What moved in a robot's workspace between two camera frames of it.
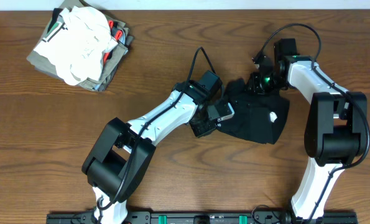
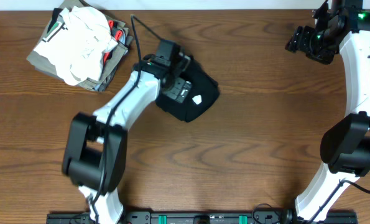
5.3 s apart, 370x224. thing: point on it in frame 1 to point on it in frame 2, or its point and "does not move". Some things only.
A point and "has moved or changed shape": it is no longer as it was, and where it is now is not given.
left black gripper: (201, 132) to (177, 93)
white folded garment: (76, 43) does not move
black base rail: (201, 217) does not move
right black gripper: (254, 79) to (301, 41)
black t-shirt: (258, 117) has moved or changed shape
